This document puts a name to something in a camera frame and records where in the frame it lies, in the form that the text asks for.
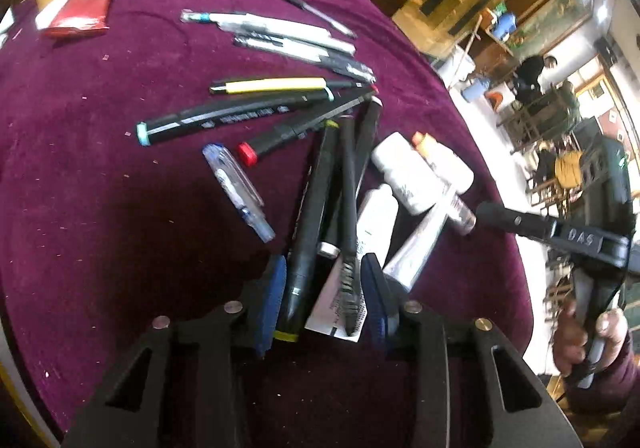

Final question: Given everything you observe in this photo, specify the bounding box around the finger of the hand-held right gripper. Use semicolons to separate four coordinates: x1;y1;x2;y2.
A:
475;201;559;243

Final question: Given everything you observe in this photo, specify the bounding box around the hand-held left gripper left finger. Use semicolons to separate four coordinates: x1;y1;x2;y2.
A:
62;254;288;448

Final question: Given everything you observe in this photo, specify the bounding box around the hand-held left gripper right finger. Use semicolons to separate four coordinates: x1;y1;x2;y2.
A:
360;253;583;448

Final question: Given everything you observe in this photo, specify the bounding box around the silver printed tube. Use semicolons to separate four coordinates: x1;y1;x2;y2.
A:
382;183;477;293

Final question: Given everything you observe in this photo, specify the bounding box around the black marker yellow cap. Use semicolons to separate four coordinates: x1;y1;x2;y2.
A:
274;120;342;344

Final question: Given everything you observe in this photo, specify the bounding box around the white tube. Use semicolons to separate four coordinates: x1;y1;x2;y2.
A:
304;184;401;345

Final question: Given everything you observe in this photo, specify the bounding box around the white bottle orange cap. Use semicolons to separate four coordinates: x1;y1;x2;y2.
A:
411;131;475;195

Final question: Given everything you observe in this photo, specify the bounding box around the white plastic bottle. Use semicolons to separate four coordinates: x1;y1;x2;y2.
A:
371;132;447;217

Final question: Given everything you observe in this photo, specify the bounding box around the thin black marker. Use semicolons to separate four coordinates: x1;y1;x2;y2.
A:
339;114;362;338

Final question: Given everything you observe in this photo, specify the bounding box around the black marker grey band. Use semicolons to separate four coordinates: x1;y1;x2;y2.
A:
317;96;385;259

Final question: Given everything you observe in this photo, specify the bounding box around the black marker red cap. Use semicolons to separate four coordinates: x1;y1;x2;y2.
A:
236;86;379;167

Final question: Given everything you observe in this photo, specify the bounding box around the black marker teal cap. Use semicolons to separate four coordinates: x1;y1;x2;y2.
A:
136;88;335;147

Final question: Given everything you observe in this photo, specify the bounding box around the person's right forearm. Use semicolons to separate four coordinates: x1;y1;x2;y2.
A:
567;343;640;429

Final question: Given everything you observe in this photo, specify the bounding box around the person's right hand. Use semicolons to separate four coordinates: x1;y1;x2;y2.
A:
552;301;631;379

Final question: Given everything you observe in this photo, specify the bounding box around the wooden chair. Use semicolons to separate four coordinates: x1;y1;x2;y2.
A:
500;88;581;155

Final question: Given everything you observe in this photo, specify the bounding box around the blue bucket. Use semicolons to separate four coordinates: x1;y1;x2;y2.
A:
462;78;491;102

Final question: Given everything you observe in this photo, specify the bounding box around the white bucket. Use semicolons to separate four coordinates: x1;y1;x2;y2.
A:
435;45;476;86

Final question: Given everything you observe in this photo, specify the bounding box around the blue container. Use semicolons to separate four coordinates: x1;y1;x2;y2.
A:
492;12;518;39

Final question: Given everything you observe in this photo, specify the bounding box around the maroon tablecloth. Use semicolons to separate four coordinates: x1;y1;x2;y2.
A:
0;0;533;441

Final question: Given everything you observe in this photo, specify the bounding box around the aquarium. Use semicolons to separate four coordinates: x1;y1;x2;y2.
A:
505;0;597;54

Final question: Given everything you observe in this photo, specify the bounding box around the yellow black pen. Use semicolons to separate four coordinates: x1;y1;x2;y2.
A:
209;76;379;96

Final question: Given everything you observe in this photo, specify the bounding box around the black white pen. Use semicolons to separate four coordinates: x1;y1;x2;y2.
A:
234;35;377;83

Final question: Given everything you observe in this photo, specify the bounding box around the white pen blue end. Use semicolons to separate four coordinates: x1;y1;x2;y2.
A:
181;9;333;41

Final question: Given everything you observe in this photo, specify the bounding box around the black clear gel pen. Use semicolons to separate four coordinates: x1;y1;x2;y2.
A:
268;0;357;38

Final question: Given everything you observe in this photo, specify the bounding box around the red snack packet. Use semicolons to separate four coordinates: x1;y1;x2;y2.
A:
39;0;123;38

